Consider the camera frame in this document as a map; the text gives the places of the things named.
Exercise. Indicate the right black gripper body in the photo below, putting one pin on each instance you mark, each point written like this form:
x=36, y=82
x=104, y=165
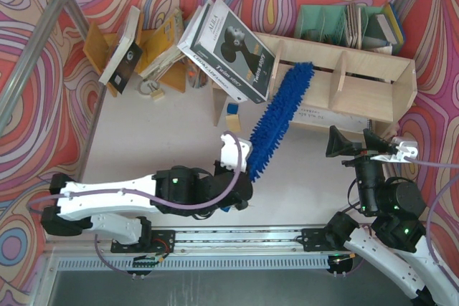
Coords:
x=361, y=157

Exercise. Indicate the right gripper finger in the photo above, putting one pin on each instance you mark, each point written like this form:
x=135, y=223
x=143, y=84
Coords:
x=375, y=143
x=338, y=145

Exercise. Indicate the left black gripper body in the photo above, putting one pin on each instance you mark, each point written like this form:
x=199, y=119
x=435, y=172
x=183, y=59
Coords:
x=244, y=188

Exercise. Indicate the blue microfiber duster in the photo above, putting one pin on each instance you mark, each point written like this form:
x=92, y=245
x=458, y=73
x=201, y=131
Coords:
x=275, y=121

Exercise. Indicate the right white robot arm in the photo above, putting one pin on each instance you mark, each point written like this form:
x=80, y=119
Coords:
x=399, y=244

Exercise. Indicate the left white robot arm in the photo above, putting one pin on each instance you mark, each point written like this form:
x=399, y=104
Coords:
x=120, y=208

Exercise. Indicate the light wooden bookshelf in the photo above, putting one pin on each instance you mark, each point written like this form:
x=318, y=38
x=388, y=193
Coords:
x=375, y=86

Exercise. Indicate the yellow sticky note pad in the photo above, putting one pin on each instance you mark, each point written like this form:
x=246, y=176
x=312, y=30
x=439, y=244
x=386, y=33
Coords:
x=233, y=123

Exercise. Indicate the small blue block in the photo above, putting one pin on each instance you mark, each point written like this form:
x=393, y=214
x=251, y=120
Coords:
x=232, y=108

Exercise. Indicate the pencil cup with pens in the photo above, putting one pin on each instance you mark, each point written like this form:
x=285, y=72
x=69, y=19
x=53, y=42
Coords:
x=195, y=76

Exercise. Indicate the gold binder clip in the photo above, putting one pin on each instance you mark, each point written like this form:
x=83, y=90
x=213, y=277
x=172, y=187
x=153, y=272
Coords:
x=156, y=92

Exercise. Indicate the teal file organizer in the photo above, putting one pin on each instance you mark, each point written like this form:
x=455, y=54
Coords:
x=352, y=25

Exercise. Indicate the blue yellow book in organizer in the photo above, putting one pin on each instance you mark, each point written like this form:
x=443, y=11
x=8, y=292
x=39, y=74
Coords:
x=395, y=23

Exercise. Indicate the black white Twins story book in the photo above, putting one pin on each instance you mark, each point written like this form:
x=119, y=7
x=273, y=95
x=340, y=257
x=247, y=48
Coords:
x=227, y=51

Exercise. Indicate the yellow books stack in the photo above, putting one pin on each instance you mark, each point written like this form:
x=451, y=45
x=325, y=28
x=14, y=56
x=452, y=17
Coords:
x=161, y=51

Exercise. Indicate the white black paperback book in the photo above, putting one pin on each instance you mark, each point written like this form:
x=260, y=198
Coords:
x=123, y=54

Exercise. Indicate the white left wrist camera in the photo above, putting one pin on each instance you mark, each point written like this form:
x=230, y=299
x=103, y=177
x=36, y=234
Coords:
x=229, y=153

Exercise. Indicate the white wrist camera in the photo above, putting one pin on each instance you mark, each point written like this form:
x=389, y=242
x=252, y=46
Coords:
x=401, y=150
x=229, y=153

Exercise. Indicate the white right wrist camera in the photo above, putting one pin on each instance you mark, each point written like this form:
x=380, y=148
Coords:
x=401, y=150

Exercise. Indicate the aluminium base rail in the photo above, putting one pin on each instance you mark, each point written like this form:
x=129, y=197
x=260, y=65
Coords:
x=209, y=248

